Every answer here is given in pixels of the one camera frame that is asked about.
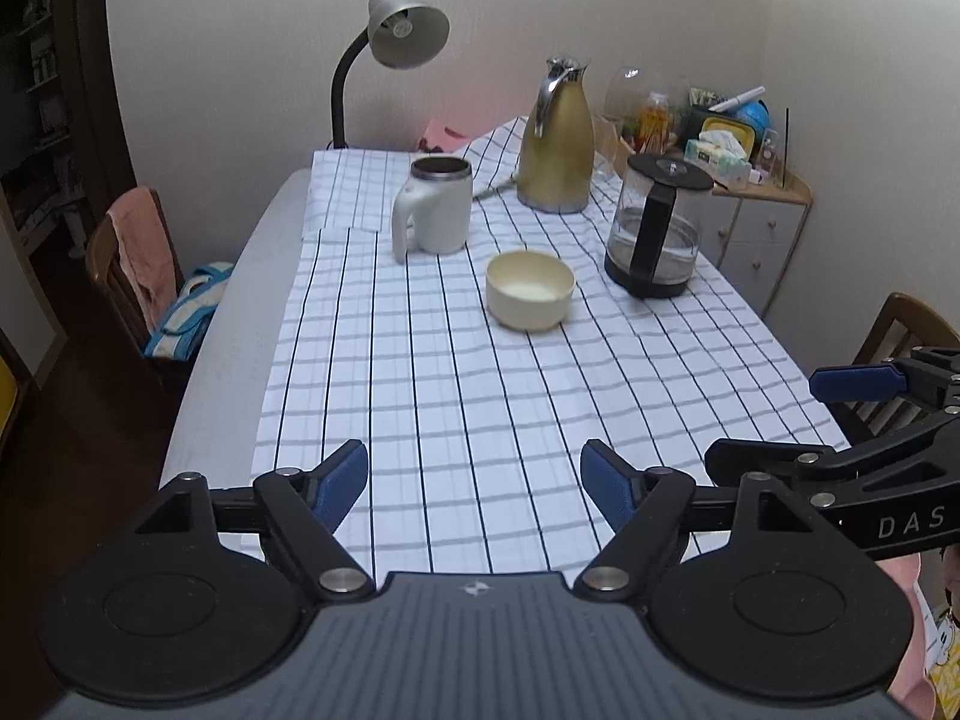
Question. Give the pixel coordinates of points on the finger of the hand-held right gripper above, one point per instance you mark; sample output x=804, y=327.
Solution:
x=862, y=465
x=855, y=382

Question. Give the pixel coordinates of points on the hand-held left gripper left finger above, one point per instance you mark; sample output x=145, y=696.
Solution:
x=341, y=484

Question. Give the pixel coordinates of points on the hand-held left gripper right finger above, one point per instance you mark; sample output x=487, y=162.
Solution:
x=604, y=484

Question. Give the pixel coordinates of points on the person's pink clothing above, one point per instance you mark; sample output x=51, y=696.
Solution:
x=911, y=615

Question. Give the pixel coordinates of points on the white checked tablecloth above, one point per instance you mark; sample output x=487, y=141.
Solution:
x=465, y=390

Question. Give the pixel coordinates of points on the white wood-topped cabinet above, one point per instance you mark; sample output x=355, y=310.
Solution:
x=757, y=240

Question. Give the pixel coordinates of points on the cream bowl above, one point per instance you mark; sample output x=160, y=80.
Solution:
x=529, y=292

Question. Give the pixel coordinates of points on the blue and white bag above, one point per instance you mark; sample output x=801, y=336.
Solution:
x=187, y=311

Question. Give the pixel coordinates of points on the tissue box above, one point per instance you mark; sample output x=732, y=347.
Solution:
x=716, y=154

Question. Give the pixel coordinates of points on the blue globe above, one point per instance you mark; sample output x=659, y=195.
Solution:
x=754, y=120

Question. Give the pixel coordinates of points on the pink towel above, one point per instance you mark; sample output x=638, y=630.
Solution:
x=146, y=247

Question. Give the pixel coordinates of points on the wooden chair with towel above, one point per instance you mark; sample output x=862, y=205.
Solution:
x=112, y=270

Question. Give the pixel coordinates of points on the gold thermos jug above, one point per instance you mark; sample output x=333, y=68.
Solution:
x=555, y=157

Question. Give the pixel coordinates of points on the pink cloth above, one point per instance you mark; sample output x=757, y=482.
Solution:
x=439, y=136

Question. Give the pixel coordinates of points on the clear glass dome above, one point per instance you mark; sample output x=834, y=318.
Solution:
x=630, y=94

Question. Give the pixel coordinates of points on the grey desk lamp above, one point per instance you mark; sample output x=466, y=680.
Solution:
x=405, y=30

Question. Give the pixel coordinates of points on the dark bookshelf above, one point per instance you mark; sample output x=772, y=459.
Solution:
x=37, y=90

